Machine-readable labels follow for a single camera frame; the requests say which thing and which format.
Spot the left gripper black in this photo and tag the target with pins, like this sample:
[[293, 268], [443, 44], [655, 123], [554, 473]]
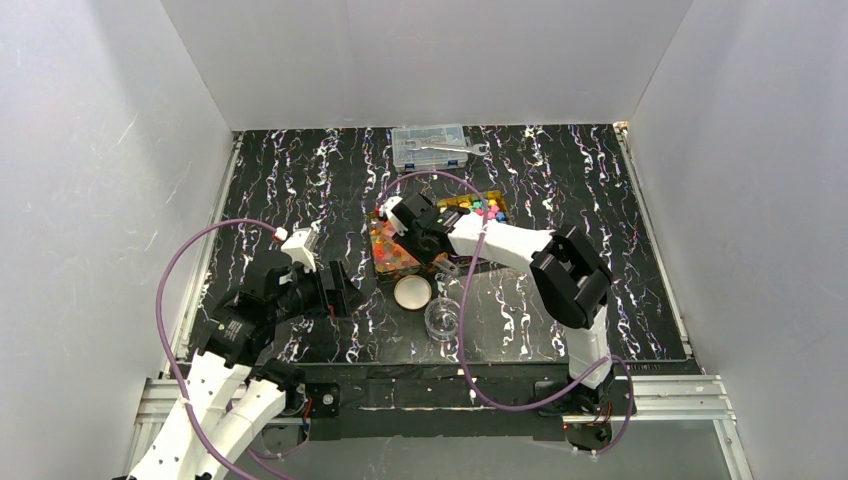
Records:
[[336, 288]]

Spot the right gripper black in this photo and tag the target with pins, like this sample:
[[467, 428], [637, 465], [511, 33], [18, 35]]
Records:
[[411, 221]]

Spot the translucent plastic scoop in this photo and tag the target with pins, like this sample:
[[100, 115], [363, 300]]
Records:
[[446, 266]]

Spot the tin of orange gummy candies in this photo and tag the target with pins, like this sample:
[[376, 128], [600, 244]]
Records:
[[391, 261]]

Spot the cream round jar lid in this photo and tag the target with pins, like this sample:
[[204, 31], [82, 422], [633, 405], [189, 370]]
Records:
[[412, 292]]

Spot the tin of multicolour star candies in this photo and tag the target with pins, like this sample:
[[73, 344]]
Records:
[[498, 212]]

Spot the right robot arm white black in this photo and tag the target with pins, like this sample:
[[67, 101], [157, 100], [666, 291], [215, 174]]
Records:
[[570, 276]]

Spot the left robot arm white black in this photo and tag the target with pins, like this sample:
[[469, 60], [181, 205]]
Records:
[[227, 398]]

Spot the clear glass jar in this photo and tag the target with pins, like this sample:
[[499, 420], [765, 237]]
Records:
[[441, 318]]

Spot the silver wrench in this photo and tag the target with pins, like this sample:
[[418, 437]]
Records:
[[475, 149]]

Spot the clear plastic parts box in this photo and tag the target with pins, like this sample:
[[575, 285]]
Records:
[[406, 160]]

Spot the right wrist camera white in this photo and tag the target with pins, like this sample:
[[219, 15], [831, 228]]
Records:
[[385, 214]]

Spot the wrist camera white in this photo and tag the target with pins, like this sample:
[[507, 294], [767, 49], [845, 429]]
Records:
[[300, 246], [385, 214]]

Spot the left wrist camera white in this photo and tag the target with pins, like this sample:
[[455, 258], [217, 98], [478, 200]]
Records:
[[300, 246]]

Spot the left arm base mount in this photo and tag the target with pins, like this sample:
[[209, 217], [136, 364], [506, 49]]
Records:
[[311, 401]]

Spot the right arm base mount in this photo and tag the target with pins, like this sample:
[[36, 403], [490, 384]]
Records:
[[602, 416]]

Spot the aluminium frame rail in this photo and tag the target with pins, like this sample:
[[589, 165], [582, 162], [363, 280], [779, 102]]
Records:
[[656, 398]]

